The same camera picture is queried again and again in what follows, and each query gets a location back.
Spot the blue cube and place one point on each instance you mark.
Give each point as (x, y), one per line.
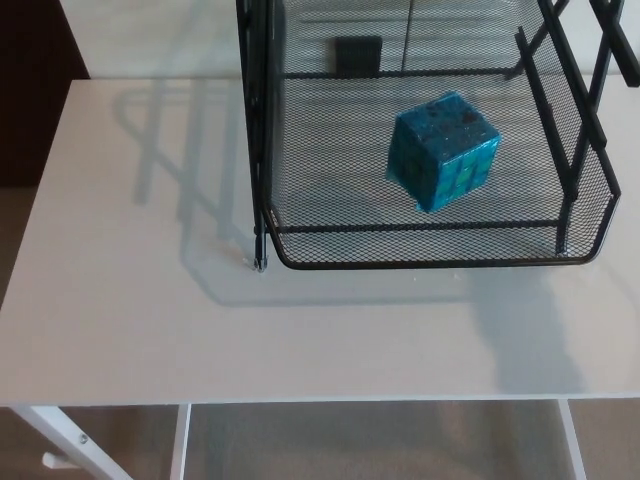
(440, 150)

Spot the black mesh file tray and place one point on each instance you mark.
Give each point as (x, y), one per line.
(345, 240)

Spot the white desk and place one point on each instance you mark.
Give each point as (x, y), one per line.
(150, 325)

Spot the black wall vent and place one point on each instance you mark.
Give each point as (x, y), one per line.
(356, 52)

